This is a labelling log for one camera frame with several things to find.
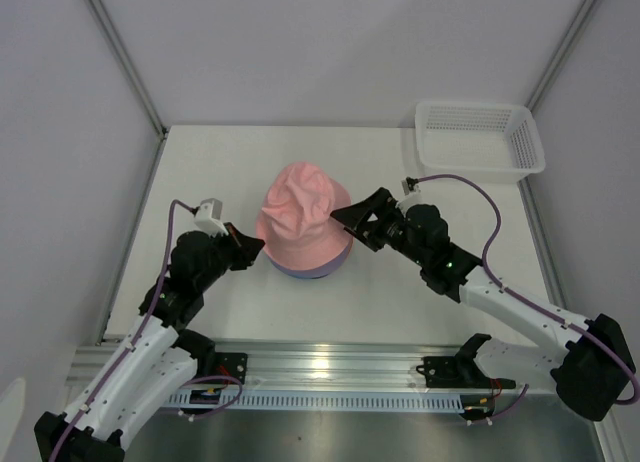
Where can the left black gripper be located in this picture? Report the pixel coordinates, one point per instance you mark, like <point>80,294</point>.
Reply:
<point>247,248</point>

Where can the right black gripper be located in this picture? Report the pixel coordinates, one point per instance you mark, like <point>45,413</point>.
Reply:
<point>355,217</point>

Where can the pink bucket hat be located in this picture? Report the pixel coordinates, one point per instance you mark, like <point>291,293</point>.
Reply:
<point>294,220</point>

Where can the purple bucket hat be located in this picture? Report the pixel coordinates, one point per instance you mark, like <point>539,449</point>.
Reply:
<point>327,268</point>

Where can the blue bucket hat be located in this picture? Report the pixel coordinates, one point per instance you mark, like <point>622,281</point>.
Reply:
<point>301,276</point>

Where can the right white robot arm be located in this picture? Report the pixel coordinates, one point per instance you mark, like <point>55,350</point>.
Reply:
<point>586,362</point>

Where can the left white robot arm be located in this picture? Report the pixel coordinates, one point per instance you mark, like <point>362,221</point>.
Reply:
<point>101,422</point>

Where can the white plastic basket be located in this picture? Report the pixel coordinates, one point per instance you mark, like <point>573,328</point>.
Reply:
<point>483,142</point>

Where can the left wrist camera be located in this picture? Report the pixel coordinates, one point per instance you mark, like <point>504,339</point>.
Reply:
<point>207,218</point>

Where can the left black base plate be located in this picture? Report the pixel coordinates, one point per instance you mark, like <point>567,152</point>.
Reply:
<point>233,364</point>

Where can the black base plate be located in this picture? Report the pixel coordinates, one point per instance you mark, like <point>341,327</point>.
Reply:
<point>233,364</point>
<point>451,372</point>

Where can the aluminium mounting rail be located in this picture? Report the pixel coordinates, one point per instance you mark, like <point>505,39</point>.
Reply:
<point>363,367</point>

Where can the white slotted cable duct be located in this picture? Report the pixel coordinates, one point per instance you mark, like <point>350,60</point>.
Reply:
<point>258,399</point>

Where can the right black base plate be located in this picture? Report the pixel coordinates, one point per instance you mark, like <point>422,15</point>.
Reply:
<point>451,372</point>

